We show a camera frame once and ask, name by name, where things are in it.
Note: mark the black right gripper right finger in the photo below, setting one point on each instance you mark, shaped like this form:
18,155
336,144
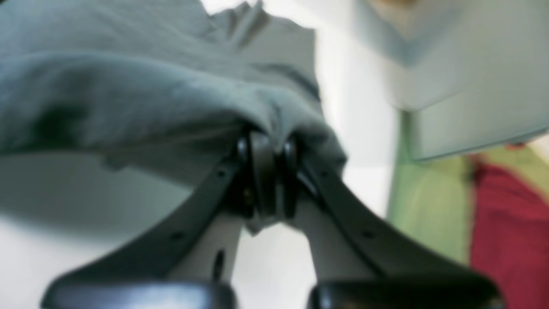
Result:
362,262

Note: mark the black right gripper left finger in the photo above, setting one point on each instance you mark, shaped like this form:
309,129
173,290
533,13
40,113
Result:
186,260

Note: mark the dark grey t-shirt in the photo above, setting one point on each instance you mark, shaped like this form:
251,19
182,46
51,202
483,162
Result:
159,85

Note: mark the green cloth sheet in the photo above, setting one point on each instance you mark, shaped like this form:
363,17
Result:
433,201

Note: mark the dark red cloth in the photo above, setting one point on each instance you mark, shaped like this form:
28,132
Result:
510,237

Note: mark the grey cabinet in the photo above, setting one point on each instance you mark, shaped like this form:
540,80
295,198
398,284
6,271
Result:
470,74

